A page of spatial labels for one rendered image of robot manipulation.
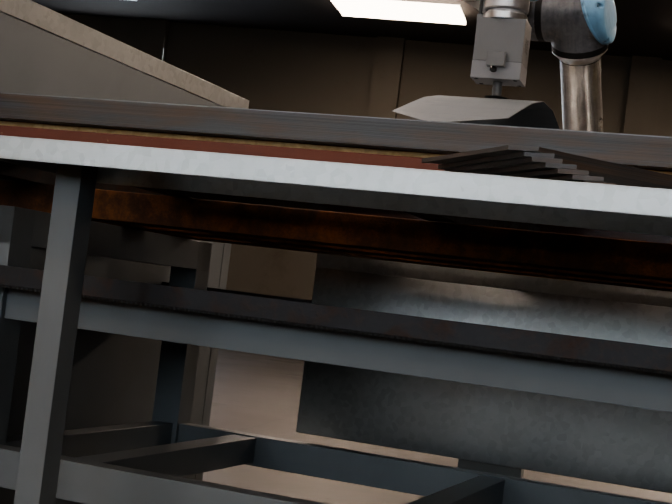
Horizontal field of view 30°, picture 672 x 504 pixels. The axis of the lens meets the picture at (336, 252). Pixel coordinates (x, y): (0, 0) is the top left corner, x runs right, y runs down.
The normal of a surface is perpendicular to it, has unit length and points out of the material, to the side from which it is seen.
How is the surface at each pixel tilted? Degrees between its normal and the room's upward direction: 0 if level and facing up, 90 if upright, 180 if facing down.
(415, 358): 90
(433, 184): 90
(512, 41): 90
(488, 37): 90
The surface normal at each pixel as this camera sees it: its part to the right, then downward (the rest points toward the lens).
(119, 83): 0.93, 0.10
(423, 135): -0.34, -0.07
